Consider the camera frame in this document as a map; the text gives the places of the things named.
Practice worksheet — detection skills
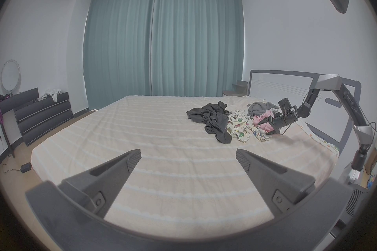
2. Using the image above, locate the grey bedside table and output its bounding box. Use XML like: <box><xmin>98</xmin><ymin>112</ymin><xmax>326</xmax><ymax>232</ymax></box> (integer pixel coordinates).
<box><xmin>223</xmin><ymin>80</ymin><xmax>248</xmax><ymax>97</ymax></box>

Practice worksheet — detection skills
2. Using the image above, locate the grey garment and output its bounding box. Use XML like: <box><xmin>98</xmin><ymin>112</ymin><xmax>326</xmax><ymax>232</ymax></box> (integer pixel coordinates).
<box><xmin>247</xmin><ymin>102</ymin><xmax>280</xmax><ymax>118</ymax></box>

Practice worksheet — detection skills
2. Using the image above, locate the black chest of drawers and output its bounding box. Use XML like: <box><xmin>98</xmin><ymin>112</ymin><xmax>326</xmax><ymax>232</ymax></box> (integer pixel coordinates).
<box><xmin>14</xmin><ymin>92</ymin><xmax>74</xmax><ymax>147</ymax></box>

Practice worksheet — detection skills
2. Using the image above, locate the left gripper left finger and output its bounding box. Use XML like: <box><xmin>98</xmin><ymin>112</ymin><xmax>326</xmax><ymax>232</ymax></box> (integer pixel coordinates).
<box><xmin>57</xmin><ymin>149</ymin><xmax>142</xmax><ymax>218</ymax></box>

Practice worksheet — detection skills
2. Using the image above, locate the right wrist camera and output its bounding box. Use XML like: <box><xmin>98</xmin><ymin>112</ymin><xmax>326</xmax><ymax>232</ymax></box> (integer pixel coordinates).
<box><xmin>278</xmin><ymin>98</ymin><xmax>295</xmax><ymax>115</ymax></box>

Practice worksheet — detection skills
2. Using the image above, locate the white cloth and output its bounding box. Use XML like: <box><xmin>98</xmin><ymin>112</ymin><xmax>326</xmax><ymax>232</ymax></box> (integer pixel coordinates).
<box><xmin>41</xmin><ymin>89</ymin><xmax>62</xmax><ymax>102</ymax></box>

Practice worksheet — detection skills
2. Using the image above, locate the round white mirror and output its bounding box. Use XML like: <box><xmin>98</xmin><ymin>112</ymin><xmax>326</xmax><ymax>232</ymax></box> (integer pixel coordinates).
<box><xmin>1</xmin><ymin>59</ymin><xmax>22</xmax><ymax>95</ymax></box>

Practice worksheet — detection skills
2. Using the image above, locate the white printed pyjama top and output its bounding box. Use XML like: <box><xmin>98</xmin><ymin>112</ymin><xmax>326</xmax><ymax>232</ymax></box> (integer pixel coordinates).
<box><xmin>226</xmin><ymin>109</ymin><xmax>271</xmax><ymax>144</ymax></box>

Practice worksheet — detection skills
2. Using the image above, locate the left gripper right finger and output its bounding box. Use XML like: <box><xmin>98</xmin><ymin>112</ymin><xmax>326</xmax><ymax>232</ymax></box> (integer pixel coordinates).
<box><xmin>236</xmin><ymin>149</ymin><xmax>316</xmax><ymax>218</ymax></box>

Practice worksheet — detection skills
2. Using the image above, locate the bed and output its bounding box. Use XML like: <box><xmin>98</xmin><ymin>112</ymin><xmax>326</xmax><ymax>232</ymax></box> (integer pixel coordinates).
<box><xmin>31</xmin><ymin>70</ymin><xmax>362</xmax><ymax>241</ymax></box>

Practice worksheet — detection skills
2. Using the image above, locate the black garment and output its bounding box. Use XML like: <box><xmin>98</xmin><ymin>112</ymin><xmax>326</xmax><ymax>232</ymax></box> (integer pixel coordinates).
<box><xmin>186</xmin><ymin>101</ymin><xmax>233</xmax><ymax>144</ymax></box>

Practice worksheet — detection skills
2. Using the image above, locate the pink garment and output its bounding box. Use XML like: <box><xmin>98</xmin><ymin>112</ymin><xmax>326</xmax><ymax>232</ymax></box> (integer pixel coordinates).
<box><xmin>252</xmin><ymin>110</ymin><xmax>273</xmax><ymax>133</ymax></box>

